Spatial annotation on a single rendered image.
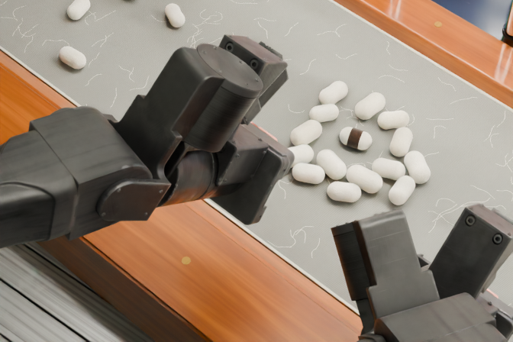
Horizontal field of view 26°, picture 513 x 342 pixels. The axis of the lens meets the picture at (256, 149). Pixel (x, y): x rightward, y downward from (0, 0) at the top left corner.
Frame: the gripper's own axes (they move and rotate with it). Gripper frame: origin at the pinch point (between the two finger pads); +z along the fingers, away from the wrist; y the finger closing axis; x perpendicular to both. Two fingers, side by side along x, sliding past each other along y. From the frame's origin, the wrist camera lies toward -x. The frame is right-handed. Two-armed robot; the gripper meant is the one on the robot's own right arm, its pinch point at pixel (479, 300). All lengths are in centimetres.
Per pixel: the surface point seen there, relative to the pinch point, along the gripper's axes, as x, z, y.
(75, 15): 1, 2, 55
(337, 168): -1.4, 3.6, 19.4
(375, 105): -7.1, 10.7, 21.5
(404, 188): -3.0, 5.6, 13.0
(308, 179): 0.8, 2.2, 21.0
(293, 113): -2.3, 7.7, 28.1
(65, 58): 4, -2, 51
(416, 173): -4.4, 7.4, 13.2
